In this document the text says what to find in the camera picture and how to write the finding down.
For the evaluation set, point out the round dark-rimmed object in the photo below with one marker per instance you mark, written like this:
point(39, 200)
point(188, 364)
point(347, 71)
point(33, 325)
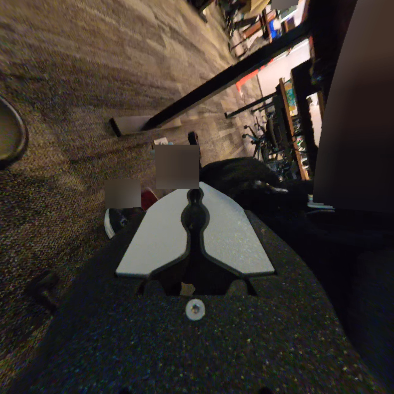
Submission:
point(10, 132)

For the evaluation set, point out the dark red object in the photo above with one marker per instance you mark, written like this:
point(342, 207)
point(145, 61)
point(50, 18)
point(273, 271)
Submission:
point(149, 198)

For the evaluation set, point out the person's trousers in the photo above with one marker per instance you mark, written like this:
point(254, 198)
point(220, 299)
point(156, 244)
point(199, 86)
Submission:
point(240, 175)

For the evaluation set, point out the brown-edged grey table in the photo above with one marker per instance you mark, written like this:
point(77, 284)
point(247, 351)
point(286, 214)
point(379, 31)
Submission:
point(289, 123)

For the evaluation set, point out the black office chair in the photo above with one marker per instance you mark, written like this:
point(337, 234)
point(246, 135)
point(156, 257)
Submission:
point(272, 132)

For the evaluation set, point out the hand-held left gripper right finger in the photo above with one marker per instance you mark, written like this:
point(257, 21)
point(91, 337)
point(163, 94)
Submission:
point(234, 240)

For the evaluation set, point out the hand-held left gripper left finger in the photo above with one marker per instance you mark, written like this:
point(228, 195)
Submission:
point(157, 240)

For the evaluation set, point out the person's shoe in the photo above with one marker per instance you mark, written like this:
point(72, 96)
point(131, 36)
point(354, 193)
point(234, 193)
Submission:
point(115, 221)

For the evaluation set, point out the black table leg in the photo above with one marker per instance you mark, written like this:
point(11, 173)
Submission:
point(215, 83)
point(246, 107)

